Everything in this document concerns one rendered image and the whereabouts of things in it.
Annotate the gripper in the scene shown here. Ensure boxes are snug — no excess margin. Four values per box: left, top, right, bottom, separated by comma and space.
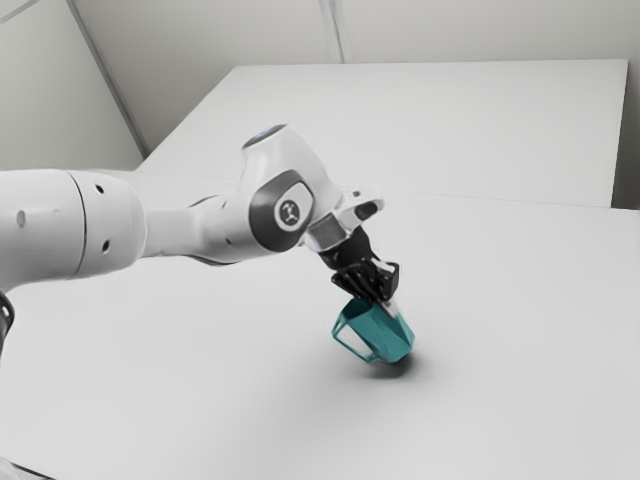
316, 229, 403, 321

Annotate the teal faceted mug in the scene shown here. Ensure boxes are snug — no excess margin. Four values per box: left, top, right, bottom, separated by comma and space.
331, 297, 417, 365

